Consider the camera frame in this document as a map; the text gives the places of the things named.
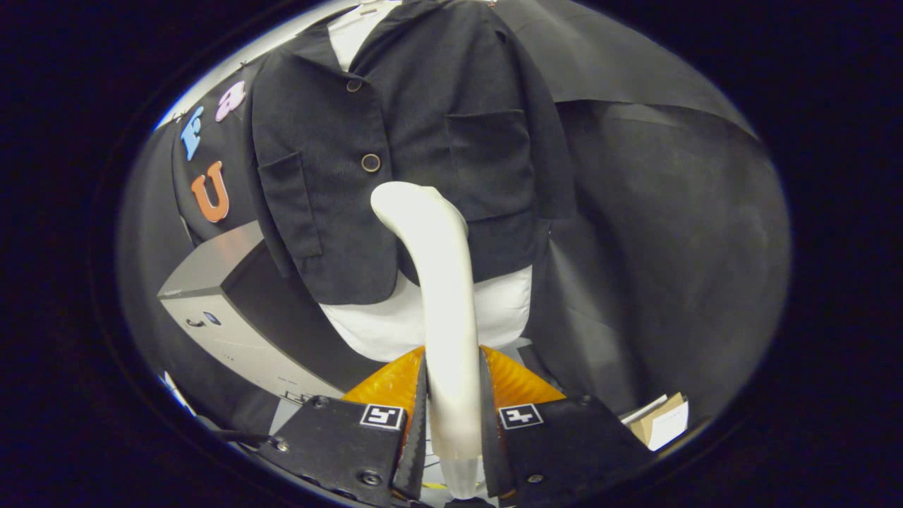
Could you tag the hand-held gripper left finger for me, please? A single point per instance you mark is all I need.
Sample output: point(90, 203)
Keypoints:
point(416, 451)

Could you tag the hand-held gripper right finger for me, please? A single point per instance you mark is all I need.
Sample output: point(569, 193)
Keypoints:
point(492, 451)

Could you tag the black button jacket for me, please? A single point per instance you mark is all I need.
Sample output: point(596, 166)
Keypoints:
point(437, 106)

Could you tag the white dress form mannequin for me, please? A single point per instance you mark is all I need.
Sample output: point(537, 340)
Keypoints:
point(381, 324)

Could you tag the small cardboard box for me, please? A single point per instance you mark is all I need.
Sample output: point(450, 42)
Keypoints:
point(667, 423)

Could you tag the black backdrop cloth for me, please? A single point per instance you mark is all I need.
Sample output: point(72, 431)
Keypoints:
point(670, 247)

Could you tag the grey drawer cabinet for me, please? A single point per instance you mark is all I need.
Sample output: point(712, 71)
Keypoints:
point(204, 268)

